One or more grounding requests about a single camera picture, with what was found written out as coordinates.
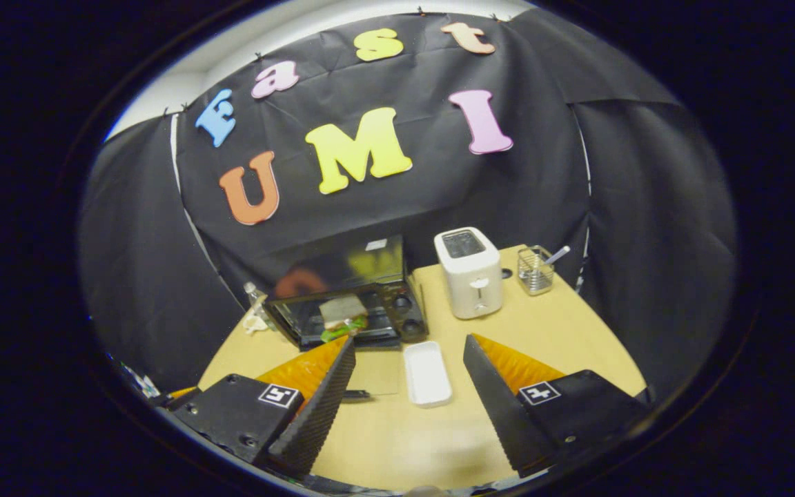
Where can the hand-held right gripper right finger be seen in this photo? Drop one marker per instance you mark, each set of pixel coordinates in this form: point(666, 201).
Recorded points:
point(501, 407)

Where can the white rectangular tray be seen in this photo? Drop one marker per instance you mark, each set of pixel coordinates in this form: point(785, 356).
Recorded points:
point(428, 376)

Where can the black backdrop cloth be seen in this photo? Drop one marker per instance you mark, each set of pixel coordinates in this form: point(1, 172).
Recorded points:
point(439, 186)

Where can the sandwich with lettuce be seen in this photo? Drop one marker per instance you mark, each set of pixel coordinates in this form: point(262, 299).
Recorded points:
point(342, 312)

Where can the white toaster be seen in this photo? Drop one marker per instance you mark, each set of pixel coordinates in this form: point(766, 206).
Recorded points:
point(470, 283)

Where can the metal spoon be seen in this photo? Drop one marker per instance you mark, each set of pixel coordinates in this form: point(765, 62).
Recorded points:
point(557, 255)

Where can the black electric oven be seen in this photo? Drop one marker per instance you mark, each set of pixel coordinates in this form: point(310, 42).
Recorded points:
point(404, 310)

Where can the clear glass bottle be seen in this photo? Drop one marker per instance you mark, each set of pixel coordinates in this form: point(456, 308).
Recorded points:
point(256, 300)

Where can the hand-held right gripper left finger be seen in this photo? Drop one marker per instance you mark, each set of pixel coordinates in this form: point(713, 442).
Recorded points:
point(321, 414)

